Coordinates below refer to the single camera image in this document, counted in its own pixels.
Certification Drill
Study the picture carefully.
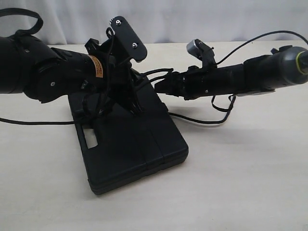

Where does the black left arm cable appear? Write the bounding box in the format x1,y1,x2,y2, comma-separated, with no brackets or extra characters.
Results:
0,8,116,126

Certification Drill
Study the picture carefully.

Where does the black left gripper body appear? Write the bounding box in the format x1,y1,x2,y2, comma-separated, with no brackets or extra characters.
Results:
83,38,144,117

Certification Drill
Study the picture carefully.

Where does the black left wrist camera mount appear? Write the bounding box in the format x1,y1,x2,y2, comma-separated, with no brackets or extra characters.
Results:
110,16,147,62

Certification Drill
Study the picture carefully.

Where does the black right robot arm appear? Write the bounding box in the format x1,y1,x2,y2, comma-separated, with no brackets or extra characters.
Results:
154,46,308,100

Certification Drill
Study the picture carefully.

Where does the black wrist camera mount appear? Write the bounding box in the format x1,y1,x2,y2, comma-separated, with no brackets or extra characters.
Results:
110,16,147,62
186,39,217,69

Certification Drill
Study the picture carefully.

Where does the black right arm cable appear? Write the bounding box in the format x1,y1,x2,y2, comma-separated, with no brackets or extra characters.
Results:
168,30,308,125

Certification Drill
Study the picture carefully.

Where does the white backdrop curtain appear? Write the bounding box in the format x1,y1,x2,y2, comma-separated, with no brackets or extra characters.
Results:
0,0,308,45

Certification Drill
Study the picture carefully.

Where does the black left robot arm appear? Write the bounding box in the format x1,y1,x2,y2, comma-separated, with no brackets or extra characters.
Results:
0,28,142,115

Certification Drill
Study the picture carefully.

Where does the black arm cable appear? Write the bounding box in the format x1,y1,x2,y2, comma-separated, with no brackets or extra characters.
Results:
168,30,308,125
0,8,116,126

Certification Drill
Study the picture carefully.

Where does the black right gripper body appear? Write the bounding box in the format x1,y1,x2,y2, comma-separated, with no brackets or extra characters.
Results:
154,66,207,101

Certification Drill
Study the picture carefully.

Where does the black plastic case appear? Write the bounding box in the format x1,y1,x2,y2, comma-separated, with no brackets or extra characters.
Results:
75,85,189,195

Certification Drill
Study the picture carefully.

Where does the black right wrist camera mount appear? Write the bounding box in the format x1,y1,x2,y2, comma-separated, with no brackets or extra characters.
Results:
186,39,217,69

